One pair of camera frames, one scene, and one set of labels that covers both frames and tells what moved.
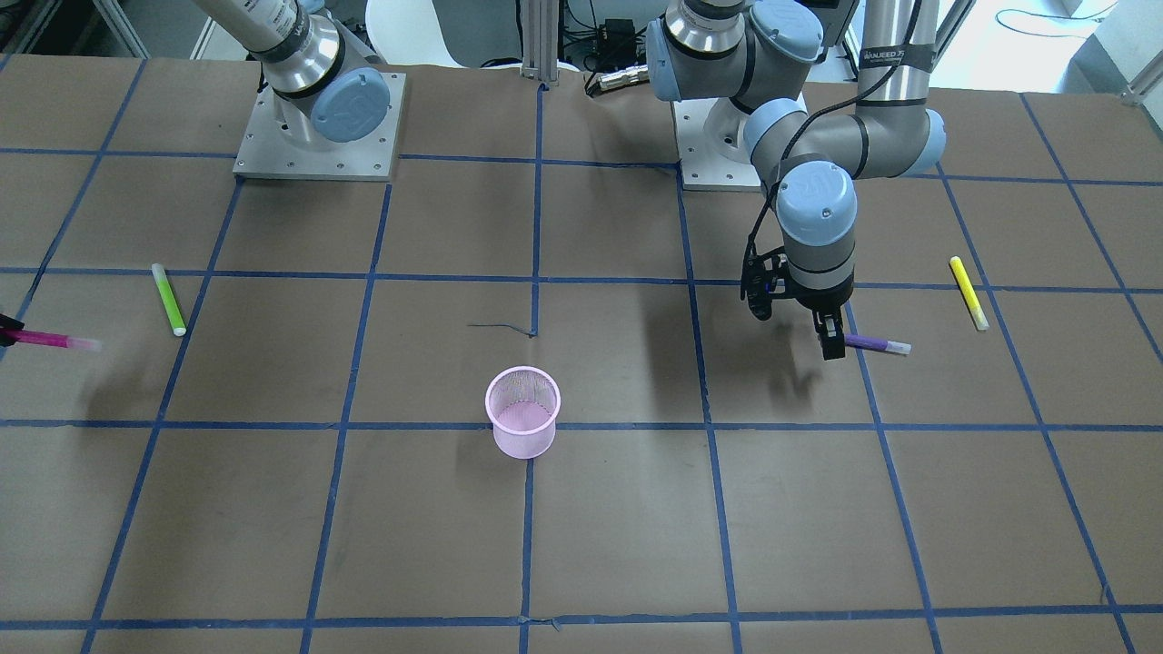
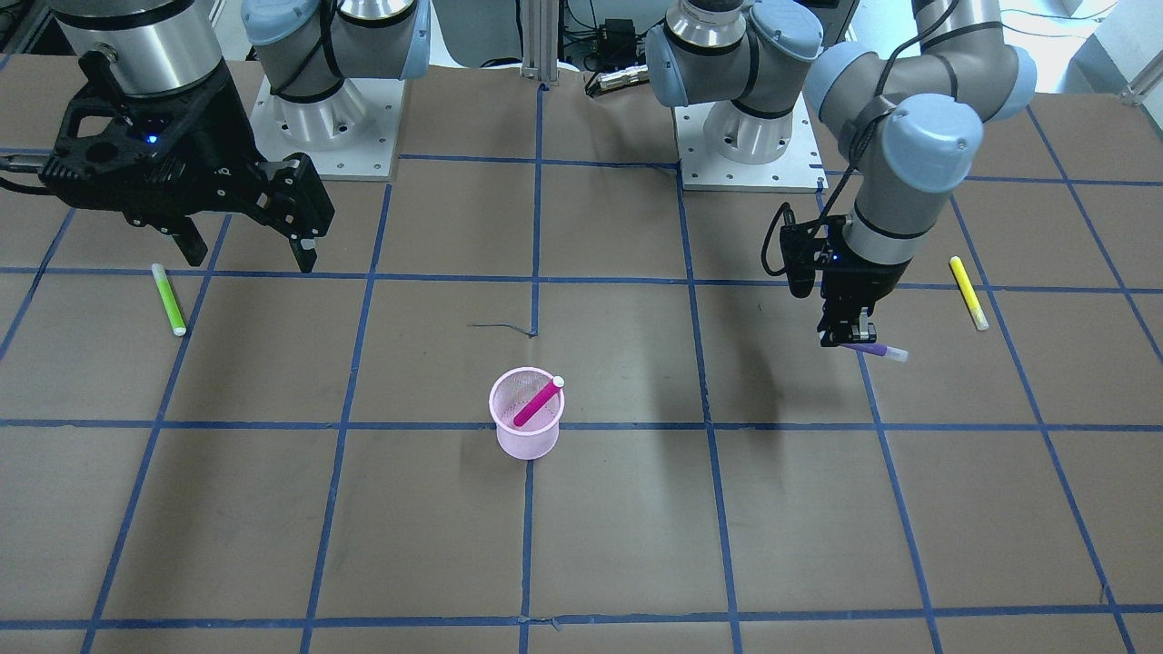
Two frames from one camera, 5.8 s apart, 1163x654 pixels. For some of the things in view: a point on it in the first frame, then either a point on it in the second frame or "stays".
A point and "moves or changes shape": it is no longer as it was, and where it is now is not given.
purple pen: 878,343 moves or changes shape
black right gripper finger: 6,322 to 159,157
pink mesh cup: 523,402 stays
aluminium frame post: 540,26 stays
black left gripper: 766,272 to 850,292
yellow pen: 974,304 stays
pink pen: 49,340 to 541,398
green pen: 169,300 stays
